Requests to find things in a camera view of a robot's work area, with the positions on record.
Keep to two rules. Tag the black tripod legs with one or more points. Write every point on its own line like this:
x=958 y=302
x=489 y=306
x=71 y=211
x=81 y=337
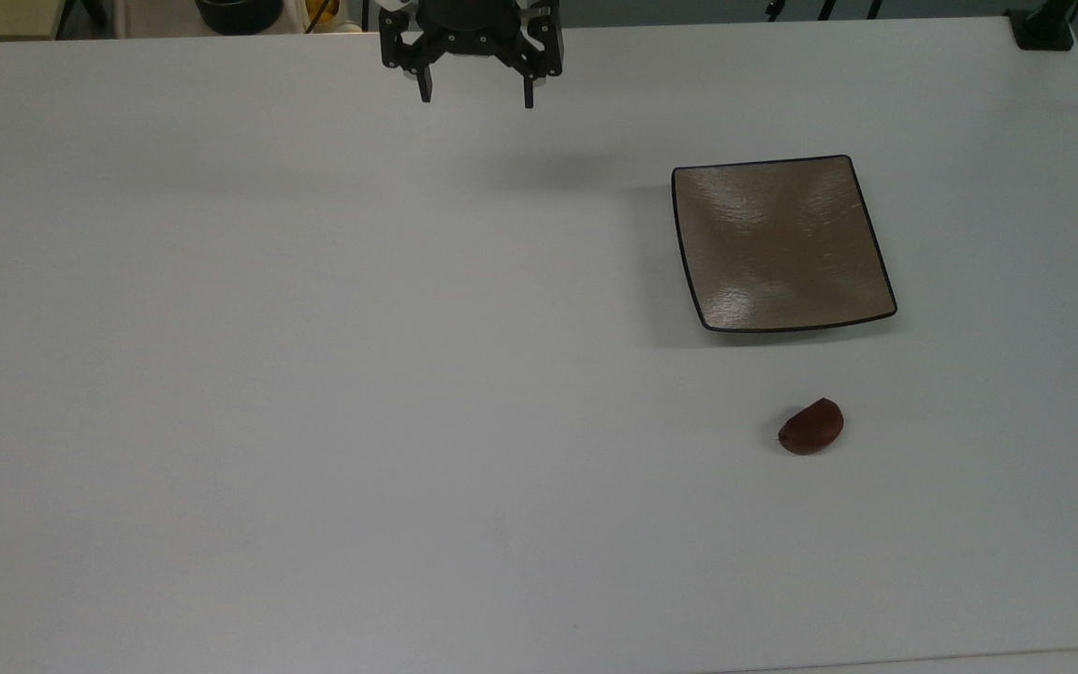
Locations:
x=824 y=7

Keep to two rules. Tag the small dark red food item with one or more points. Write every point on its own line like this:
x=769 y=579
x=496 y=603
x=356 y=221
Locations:
x=812 y=428

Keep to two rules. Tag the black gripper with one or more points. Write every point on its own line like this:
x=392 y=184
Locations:
x=469 y=28

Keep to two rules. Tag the black round container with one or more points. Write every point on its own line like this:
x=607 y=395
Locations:
x=238 y=13

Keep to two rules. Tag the square brown ceramic plate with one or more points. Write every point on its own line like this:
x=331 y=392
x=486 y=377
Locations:
x=780 y=245

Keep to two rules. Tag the black table clamp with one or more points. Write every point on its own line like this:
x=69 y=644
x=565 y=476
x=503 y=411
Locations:
x=1042 y=26

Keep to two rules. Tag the yellow object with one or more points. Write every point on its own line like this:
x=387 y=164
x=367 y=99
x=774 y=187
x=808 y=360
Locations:
x=322 y=9

